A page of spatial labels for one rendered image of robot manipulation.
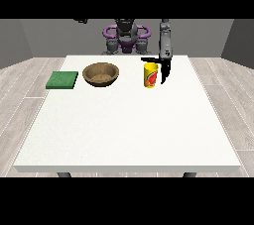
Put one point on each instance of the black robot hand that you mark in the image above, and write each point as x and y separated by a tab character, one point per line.
81	21
165	67

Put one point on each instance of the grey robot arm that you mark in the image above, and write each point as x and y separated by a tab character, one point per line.
165	42

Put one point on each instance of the yellow cup with melon print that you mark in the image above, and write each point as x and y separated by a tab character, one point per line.
151	75

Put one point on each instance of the brown wooden bowl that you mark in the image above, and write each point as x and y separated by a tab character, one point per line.
100	74

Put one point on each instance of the green square pad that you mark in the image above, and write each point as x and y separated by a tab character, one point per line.
62	80

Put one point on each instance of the grey robot trunk purple rings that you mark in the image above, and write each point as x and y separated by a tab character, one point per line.
125	39

